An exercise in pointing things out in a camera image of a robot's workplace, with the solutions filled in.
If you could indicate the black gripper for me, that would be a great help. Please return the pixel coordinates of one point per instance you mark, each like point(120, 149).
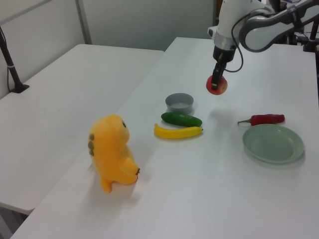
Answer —
point(224, 54)

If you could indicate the red apple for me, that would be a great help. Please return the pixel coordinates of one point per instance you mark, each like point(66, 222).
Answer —
point(222, 88)

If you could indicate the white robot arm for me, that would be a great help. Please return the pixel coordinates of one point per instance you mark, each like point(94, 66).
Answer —
point(259, 37)

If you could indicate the small grey bowl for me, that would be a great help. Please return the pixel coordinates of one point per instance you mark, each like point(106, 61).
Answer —
point(179, 105)

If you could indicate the green cucumber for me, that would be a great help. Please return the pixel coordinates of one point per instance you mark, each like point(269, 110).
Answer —
point(180, 119)

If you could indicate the red chili pepper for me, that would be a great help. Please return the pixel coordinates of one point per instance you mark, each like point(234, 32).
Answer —
point(268, 119)

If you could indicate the yellow banana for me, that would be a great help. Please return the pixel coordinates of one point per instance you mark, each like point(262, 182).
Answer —
point(177, 133)

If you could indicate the pale green plate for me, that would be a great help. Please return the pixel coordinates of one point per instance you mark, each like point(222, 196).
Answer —
point(272, 145)

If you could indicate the dark red clamp stand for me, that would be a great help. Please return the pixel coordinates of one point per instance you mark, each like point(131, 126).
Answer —
point(311, 37)

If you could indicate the orange plush toy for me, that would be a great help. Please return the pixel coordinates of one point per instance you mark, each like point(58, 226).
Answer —
point(111, 149)

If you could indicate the white side table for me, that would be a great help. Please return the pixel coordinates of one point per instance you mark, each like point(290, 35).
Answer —
point(57, 104)

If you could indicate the black pole with foot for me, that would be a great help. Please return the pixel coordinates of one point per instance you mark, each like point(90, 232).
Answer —
point(12, 72)

